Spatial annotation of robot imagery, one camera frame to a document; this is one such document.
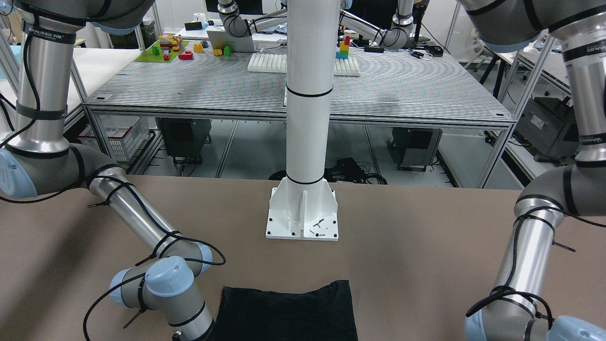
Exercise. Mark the red lego brick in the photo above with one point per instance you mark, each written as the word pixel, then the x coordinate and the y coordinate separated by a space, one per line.
pixel 187 55

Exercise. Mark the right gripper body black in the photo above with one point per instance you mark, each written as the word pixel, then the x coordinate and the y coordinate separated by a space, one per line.
pixel 209 335

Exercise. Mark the white egg-crate tray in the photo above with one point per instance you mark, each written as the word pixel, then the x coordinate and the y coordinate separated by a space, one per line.
pixel 276 63

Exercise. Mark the black t-shirt with logo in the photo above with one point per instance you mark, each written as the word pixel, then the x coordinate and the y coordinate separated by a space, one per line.
pixel 324 314

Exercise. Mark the stacked colourful brick tower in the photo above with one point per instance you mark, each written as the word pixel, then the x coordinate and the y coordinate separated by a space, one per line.
pixel 344 49

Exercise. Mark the aluminium frame work table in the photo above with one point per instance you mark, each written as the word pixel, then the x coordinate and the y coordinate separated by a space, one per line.
pixel 394 89

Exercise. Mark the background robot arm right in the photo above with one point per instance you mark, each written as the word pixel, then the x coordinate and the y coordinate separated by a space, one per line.
pixel 383 28

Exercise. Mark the white plastic basket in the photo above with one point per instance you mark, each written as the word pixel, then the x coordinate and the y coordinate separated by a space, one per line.
pixel 125 135

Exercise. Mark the green lego baseplate with bricks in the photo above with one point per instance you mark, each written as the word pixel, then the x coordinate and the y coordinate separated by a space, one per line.
pixel 167 48

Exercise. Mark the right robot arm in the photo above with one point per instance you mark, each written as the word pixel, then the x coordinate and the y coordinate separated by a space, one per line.
pixel 37 163

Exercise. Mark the grey control box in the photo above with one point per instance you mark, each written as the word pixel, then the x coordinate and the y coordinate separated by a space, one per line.
pixel 415 147
pixel 184 138

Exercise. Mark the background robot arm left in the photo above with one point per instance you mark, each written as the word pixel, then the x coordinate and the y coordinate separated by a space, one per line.
pixel 242 18

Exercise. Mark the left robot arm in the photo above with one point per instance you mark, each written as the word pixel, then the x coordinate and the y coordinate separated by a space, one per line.
pixel 514 309

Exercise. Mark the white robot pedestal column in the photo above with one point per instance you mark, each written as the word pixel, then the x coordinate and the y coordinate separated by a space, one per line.
pixel 303 206

